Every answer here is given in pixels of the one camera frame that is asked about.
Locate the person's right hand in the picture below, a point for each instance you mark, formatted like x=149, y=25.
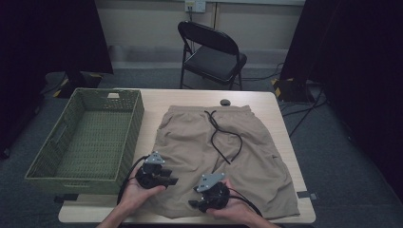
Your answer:
x=234, y=209

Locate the green woven basket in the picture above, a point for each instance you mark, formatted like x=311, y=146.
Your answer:
x=92, y=142

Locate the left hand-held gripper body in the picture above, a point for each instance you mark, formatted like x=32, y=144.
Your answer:
x=149, y=175

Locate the white wall socket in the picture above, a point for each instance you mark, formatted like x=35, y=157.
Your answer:
x=195, y=5

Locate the grey tape strip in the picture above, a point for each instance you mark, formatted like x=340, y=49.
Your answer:
x=305, y=194
x=66, y=198

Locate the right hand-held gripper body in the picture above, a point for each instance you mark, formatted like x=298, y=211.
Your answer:
x=214, y=191

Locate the person's left hand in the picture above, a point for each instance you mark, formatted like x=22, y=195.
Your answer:
x=136, y=196

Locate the black stand base yellow tape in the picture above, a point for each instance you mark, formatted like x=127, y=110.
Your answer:
x=291, y=90
x=79, y=84

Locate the black curtain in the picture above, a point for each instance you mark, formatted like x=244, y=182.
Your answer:
x=358, y=79
x=47, y=41

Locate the black folding chair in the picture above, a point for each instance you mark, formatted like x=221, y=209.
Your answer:
x=212, y=60

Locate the beige shorts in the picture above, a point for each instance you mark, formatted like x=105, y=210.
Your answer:
x=190, y=142

